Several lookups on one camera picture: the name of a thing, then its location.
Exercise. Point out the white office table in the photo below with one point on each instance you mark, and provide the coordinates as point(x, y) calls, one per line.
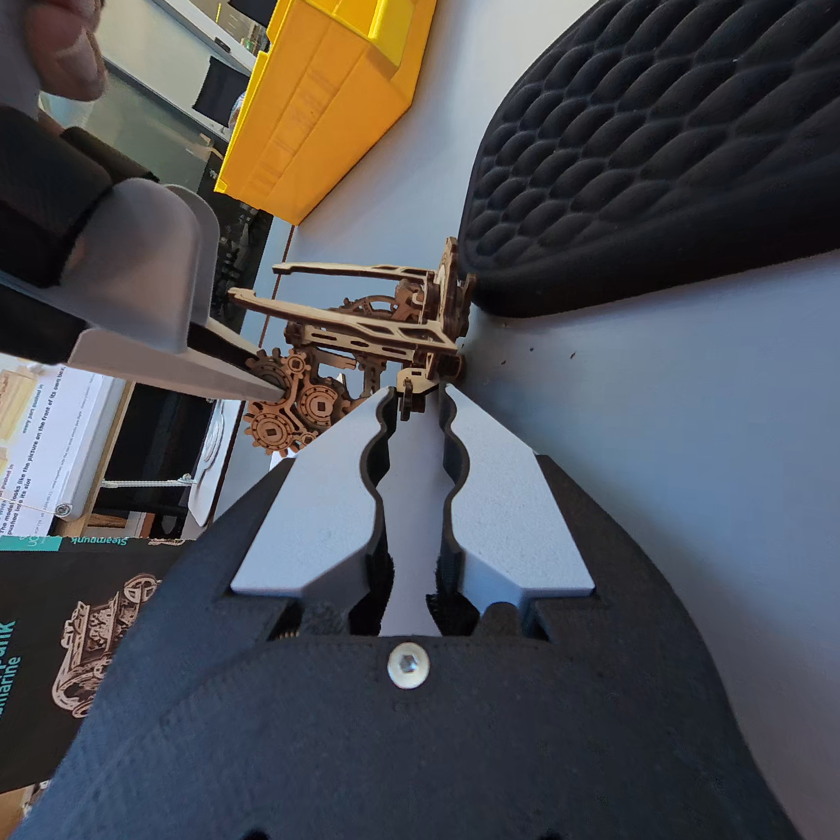
point(164, 33)

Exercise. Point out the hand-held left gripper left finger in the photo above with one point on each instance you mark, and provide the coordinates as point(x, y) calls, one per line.
point(308, 525)

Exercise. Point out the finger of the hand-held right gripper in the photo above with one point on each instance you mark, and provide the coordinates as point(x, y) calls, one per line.
point(197, 377)

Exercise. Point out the white plastic base plate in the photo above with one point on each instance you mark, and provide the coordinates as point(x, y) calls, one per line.
point(220, 453)

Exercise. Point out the wooden instruction board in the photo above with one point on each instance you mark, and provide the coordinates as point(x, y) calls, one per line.
point(65, 426)

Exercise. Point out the black office chair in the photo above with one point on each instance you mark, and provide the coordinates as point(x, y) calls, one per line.
point(256, 12)
point(223, 88)

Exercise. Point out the wooden gear model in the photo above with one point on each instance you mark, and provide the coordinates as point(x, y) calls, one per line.
point(367, 328)

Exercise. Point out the black quilted cushion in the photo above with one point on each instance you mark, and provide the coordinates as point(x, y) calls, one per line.
point(656, 131)

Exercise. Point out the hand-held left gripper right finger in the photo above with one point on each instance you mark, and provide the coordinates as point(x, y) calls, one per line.
point(518, 525)

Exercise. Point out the person's right hand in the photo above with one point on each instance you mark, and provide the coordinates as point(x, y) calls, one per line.
point(72, 52)

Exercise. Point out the yellow plastic bin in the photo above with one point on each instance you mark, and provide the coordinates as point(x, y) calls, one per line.
point(315, 131)

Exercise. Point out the black model kit box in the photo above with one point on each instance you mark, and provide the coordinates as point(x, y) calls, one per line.
point(39, 590)

